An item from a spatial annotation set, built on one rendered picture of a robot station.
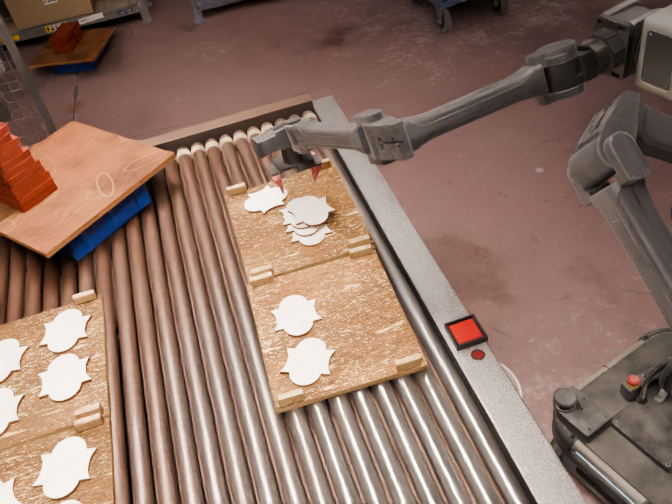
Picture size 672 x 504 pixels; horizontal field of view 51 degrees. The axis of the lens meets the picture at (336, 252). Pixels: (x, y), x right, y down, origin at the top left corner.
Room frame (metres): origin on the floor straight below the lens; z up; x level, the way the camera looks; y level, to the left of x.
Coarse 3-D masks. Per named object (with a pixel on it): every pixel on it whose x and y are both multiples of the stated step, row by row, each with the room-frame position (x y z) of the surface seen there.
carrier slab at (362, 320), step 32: (256, 288) 1.32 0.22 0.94; (288, 288) 1.30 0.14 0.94; (320, 288) 1.28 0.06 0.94; (352, 288) 1.25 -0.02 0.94; (384, 288) 1.23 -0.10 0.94; (256, 320) 1.21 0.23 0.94; (352, 320) 1.15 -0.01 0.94; (384, 320) 1.13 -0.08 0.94; (352, 352) 1.05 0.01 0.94; (384, 352) 1.03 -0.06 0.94; (416, 352) 1.01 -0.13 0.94; (288, 384) 1.00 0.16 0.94; (320, 384) 0.98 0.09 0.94; (352, 384) 0.96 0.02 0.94
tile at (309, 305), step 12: (288, 300) 1.25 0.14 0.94; (300, 300) 1.24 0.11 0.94; (312, 300) 1.23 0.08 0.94; (276, 312) 1.22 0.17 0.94; (288, 312) 1.21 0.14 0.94; (300, 312) 1.20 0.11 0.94; (312, 312) 1.19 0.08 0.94; (288, 324) 1.17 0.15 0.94; (300, 324) 1.16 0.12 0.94; (312, 324) 1.15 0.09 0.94; (300, 336) 1.13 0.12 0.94
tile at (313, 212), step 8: (304, 200) 1.60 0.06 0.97; (312, 200) 1.60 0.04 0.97; (320, 200) 1.59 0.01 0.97; (296, 208) 1.57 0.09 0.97; (304, 208) 1.57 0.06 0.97; (312, 208) 1.56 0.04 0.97; (320, 208) 1.55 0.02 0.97; (328, 208) 1.55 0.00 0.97; (296, 216) 1.54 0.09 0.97; (304, 216) 1.53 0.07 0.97; (312, 216) 1.52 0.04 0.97; (320, 216) 1.52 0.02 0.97; (296, 224) 1.51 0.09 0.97; (312, 224) 1.49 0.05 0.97; (320, 224) 1.49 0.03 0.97
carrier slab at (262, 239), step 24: (288, 192) 1.70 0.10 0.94; (312, 192) 1.68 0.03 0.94; (336, 192) 1.66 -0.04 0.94; (240, 216) 1.63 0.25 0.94; (264, 216) 1.61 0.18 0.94; (336, 216) 1.55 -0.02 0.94; (360, 216) 1.53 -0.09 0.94; (240, 240) 1.53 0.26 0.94; (264, 240) 1.51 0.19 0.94; (288, 240) 1.49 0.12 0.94; (336, 240) 1.45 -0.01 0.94; (264, 264) 1.41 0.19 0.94; (288, 264) 1.39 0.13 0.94; (312, 264) 1.38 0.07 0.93
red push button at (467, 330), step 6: (456, 324) 1.08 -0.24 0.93; (462, 324) 1.07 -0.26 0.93; (468, 324) 1.07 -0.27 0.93; (474, 324) 1.07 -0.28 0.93; (456, 330) 1.06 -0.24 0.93; (462, 330) 1.06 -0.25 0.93; (468, 330) 1.05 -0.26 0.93; (474, 330) 1.05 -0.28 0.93; (456, 336) 1.04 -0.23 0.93; (462, 336) 1.04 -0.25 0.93; (468, 336) 1.04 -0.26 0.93; (474, 336) 1.03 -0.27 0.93; (480, 336) 1.03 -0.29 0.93; (462, 342) 1.02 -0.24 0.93
